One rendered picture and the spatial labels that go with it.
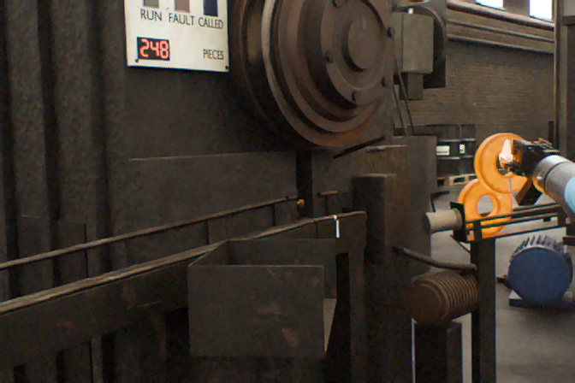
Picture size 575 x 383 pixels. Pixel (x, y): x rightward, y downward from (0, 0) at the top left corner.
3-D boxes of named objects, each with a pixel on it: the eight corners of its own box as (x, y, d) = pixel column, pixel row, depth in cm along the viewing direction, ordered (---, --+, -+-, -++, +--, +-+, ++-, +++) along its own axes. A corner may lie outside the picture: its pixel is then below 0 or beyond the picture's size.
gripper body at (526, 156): (539, 137, 168) (568, 151, 157) (534, 170, 171) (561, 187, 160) (510, 138, 166) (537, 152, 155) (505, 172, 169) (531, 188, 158)
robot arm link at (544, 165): (576, 198, 156) (536, 200, 154) (563, 191, 160) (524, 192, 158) (583, 160, 153) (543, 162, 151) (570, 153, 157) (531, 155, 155)
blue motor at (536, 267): (505, 312, 346) (504, 244, 343) (515, 287, 398) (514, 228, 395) (572, 317, 333) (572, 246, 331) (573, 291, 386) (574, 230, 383)
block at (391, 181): (352, 262, 188) (351, 174, 186) (370, 257, 194) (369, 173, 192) (385, 266, 181) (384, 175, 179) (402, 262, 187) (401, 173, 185)
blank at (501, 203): (475, 245, 189) (482, 247, 186) (445, 200, 186) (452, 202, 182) (516, 210, 192) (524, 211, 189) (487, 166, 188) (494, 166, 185)
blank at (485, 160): (470, 138, 176) (477, 137, 173) (524, 129, 180) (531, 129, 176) (477, 197, 177) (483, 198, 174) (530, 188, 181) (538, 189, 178)
